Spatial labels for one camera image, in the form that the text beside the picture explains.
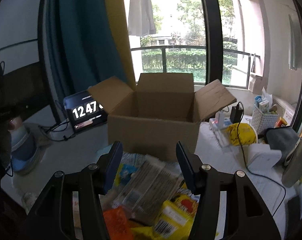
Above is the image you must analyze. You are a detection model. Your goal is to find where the clear cookie sleeve package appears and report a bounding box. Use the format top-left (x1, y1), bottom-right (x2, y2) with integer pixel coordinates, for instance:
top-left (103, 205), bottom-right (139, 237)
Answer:
top-left (112, 155), bottom-right (183, 225)

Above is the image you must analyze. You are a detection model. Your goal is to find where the white paper box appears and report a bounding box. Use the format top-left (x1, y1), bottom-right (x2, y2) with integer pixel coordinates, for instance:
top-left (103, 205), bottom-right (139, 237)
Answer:
top-left (245, 144), bottom-right (282, 171)

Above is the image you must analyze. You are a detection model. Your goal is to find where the orange snack bag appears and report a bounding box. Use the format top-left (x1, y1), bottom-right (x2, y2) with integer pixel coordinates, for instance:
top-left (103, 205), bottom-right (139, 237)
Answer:
top-left (103, 206), bottom-right (134, 240)

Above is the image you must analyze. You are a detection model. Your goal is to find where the steel thermos bottle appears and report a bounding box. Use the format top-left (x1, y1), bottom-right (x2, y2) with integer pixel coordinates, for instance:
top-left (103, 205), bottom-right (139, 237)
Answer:
top-left (282, 137), bottom-right (302, 187)

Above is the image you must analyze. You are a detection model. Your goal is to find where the yellow snack bag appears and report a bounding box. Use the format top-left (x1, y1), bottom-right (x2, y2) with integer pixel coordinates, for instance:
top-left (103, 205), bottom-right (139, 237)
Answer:
top-left (131, 183), bottom-right (200, 239)

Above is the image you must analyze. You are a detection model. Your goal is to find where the yellow crumpled bag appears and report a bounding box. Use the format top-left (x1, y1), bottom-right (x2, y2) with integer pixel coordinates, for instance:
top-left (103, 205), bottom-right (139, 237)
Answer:
top-left (226, 122), bottom-right (257, 146)

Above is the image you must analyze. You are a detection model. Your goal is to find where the grey cloth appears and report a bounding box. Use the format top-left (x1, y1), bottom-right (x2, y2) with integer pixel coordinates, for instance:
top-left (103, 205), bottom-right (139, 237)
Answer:
top-left (263, 126), bottom-right (299, 166)

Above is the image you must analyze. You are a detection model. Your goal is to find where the blue snack bag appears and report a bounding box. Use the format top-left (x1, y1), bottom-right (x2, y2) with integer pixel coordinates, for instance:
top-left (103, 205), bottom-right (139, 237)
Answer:
top-left (114, 163), bottom-right (138, 187)

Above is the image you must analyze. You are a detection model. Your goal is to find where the white lattice basket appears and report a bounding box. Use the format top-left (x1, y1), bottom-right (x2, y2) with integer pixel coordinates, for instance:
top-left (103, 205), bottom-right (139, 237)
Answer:
top-left (250, 105), bottom-right (279, 135)

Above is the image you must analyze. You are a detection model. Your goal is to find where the black power adapter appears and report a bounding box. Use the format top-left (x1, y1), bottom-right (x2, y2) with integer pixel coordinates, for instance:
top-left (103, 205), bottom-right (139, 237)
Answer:
top-left (230, 105), bottom-right (244, 124)

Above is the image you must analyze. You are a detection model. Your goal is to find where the tablet showing clock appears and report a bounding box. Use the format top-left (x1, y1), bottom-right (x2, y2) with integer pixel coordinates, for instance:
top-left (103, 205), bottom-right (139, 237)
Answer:
top-left (63, 90), bottom-right (108, 134)

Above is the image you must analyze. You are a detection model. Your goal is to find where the open cardboard box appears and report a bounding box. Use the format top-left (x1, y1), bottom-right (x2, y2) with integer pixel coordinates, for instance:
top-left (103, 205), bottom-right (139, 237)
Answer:
top-left (88, 73), bottom-right (236, 161)

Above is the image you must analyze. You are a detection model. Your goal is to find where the teal curtain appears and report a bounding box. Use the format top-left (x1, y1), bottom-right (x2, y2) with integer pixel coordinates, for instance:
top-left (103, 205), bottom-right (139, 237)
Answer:
top-left (46, 0), bottom-right (127, 101)

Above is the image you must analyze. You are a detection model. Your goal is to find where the hanging grey shirt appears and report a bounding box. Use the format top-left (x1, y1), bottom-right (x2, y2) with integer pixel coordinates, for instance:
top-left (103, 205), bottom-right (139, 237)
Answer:
top-left (128, 0), bottom-right (156, 37)

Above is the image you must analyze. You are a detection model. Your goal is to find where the yellow curtain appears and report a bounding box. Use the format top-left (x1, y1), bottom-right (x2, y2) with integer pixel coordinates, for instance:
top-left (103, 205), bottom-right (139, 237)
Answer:
top-left (105, 0), bottom-right (136, 90)

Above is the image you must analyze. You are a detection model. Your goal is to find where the black tablet charging cable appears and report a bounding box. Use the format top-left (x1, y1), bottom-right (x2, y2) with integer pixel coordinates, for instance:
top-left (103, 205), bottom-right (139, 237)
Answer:
top-left (38, 100), bottom-right (77, 142)

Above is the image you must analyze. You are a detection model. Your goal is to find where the black window frame post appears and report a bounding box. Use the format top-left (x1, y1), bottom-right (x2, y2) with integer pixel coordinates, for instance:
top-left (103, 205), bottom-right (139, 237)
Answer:
top-left (201, 0), bottom-right (223, 84)

